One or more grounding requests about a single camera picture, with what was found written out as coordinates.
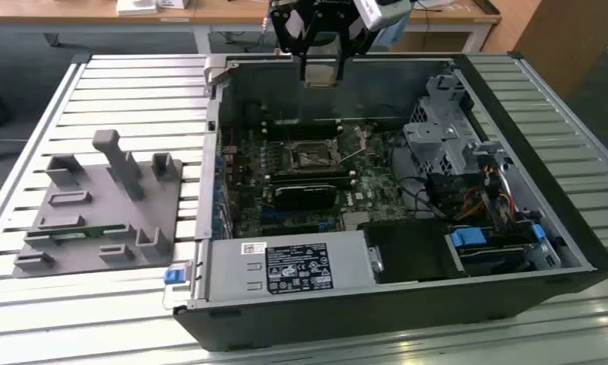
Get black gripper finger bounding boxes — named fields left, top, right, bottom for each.
left=336, top=13, right=383, bottom=81
left=271, top=9, right=319, bottom=81

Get silver CPU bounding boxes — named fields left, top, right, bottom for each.
left=303, top=62, right=339, bottom=89

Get metal socket cover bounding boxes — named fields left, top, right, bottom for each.
left=344, top=123, right=378, bottom=153

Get metal CPU socket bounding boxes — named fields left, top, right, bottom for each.
left=288, top=141, right=344, bottom=170

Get white papers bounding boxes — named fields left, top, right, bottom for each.
left=414, top=0, right=488, bottom=13

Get silver metal drive cage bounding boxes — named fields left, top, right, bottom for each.
left=403, top=74, right=494, bottom=179

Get green motherboard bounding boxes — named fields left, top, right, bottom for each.
left=220, top=121, right=418, bottom=239

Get black graphics card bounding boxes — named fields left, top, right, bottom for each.
left=272, top=184, right=336, bottom=211

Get large white box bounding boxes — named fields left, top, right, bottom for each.
left=116, top=0, right=160, bottom=17

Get silver chipset heatsink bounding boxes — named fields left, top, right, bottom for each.
left=340, top=211, right=375, bottom=231

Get wooden cabinet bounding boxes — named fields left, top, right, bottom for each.
left=500, top=0, right=608, bottom=100

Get black plastic shroud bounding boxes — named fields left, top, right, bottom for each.
left=362, top=219, right=468, bottom=285

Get wooden desk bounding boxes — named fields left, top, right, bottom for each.
left=0, top=0, right=503, bottom=54

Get blue disk carrier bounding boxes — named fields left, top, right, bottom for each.
left=448, top=224, right=547, bottom=252

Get black rating label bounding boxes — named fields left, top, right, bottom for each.
left=264, top=243, right=336, bottom=296

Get silver power supply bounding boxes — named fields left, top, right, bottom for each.
left=201, top=229, right=372, bottom=302

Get grey parts rack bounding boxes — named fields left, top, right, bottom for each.
left=11, top=129, right=185, bottom=279

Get green RAM stick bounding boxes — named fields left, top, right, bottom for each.
left=48, top=224, right=129, bottom=241

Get blue case latch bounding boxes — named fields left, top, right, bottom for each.
left=163, top=267, right=192, bottom=285

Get black PC case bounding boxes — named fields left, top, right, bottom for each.
left=171, top=51, right=608, bottom=353

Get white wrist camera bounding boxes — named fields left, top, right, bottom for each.
left=352, top=0, right=412, bottom=30

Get black power cable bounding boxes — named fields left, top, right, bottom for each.
left=398, top=173, right=463, bottom=214

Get yellow red power wires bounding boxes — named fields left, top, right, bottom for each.
left=459, top=161, right=518, bottom=224

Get silver metal handle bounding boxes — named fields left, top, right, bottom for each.
left=368, top=245, right=387, bottom=273

